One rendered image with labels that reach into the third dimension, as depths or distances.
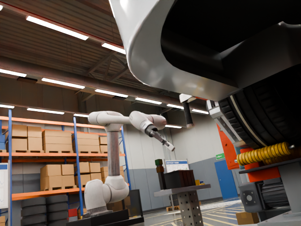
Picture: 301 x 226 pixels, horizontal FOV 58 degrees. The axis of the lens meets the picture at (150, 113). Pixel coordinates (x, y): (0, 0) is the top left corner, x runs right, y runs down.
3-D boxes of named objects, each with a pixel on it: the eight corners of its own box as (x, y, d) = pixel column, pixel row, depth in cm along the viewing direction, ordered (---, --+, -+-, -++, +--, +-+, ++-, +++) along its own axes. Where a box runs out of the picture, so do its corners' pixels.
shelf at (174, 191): (172, 193, 173) (171, 188, 174) (154, 197, 184) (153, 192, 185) (211, 187, 202) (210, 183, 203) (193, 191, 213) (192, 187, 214)
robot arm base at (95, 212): (76, 220, 207) (75, 212, 208) (99, 215, 223) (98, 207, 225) (91, 217, 196) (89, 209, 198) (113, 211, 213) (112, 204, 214)
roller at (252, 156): (294, 152, 115) (290, 139, 116) (233, 167, 134) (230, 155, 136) (299, 152, 119) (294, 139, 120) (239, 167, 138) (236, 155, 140)
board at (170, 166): (178, 210, 977) (168, 157, 1038) (168, 212, 1009) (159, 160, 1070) (202, 205, 1082) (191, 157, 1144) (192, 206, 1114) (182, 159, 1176)
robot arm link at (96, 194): (82, 211, 213) (78, 183, 219) (101, 206, 225) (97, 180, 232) (92, 208, 202) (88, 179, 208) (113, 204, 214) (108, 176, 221)
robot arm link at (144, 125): (137, 128, 179) (142, 133, 175) (145, 117, 178) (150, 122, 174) (144, 133, 185) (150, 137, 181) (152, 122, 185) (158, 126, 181)
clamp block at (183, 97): (192, 97, 152) (190, 88, 153) (180, 102, 158) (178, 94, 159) (197, 98, 155) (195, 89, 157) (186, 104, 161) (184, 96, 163)
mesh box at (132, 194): (125, 221, 892) (121, 191, 923) (102, 224, 973) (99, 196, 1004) (144, 217, 954) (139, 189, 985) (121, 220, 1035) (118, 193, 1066)
